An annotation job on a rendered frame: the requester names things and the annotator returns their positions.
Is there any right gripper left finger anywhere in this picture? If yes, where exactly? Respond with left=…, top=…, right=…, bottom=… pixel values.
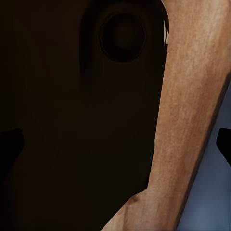
left=0, top=128, right=25, bottom=185

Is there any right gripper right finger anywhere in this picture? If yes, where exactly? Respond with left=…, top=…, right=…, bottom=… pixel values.
left=216, top=128, right=231, bottom=166

